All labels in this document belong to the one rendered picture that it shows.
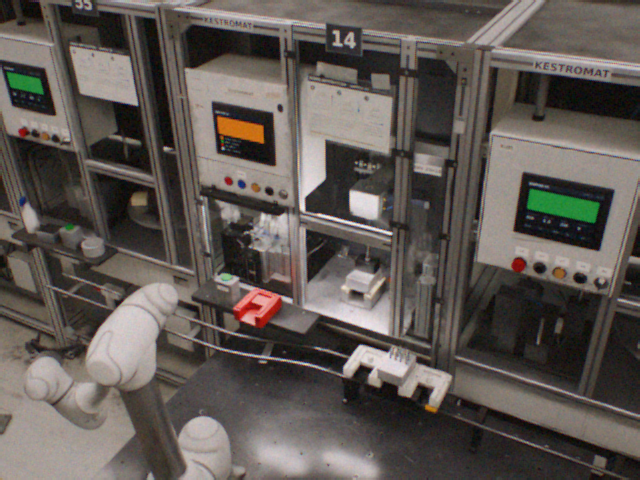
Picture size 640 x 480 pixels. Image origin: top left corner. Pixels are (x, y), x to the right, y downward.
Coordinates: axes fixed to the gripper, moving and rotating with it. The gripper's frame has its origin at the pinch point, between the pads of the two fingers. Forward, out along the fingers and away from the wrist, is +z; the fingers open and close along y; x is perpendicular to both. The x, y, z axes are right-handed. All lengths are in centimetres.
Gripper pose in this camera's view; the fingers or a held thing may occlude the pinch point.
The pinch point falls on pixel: (58, 338)
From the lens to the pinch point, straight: 270.4
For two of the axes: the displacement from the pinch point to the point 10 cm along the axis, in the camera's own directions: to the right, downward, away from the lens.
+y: -9.7, -0.8, -2.3
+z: -2.0, -2.6, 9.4
